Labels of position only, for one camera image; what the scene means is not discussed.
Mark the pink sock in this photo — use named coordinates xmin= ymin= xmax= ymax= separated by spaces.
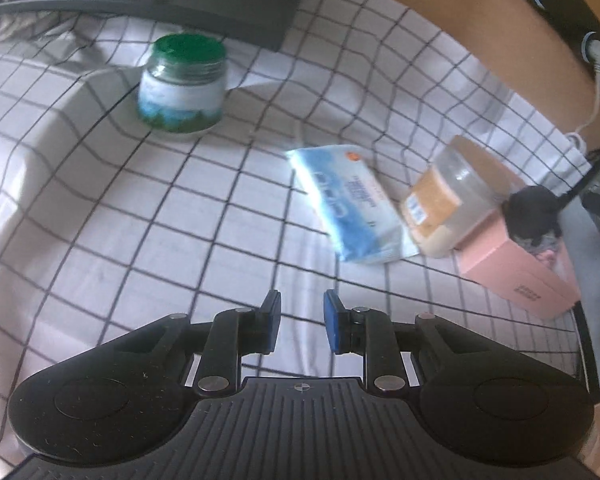
xmin=530 ymin=245 xmax=563 ymax=268

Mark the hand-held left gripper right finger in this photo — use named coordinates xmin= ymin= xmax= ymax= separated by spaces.
xmin=322 ymin=289 xmax=486 ymax=400

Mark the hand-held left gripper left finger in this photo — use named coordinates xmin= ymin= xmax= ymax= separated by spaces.
xmin=99 ymin=289 xmax=283 ymax=401

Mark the blue white wipes packet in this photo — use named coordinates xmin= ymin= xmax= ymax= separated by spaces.
xmin=285 ymin=144 xmax=421 ymax=265

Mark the black sock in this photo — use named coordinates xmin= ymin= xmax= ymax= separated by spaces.
xmin=502 ymin=185 xmax=563 ymax=251

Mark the white plug with cable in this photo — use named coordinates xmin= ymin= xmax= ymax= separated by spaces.
xmin=565 ymin=40 xmax=600 ymax=151

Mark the black power strip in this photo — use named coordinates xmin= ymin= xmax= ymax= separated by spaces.
xmin=500 ymin=0 xmax=600 ymax=76

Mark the black white checked tablecloth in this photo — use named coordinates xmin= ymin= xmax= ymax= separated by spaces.
xmin=0 ymin=0 xmax=596 ymax=466

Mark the green lid glass jar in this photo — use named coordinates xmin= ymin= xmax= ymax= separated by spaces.
xmin=137 ymin=34 xmax=229 ymax=135

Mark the pink box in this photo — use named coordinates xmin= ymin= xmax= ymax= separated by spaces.
xmin=455 ymin=205 xmax=583 ymax=321

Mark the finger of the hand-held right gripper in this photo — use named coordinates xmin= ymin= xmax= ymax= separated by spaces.
xmin=555 ymin=147 xmax=600 ymax=211

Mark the clear plastic jar orange label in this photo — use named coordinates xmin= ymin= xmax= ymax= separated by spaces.
xmin=399 ymin=135 xmax=523 ymax=259

